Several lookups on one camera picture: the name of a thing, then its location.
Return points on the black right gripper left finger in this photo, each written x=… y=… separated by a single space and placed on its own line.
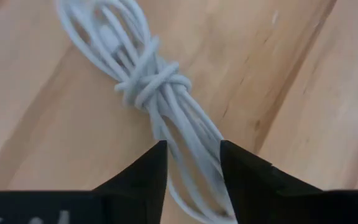
x=135 y=193

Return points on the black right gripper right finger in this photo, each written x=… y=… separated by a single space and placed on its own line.
x=259 y=193

